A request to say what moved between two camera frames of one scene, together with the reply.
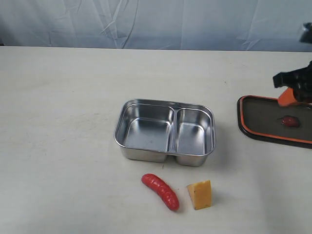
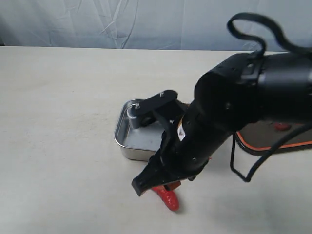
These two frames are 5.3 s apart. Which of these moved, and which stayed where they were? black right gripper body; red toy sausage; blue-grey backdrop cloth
Moved: black right gripper body
Stayed: blue-grey backdrop cloth; red toy sausage
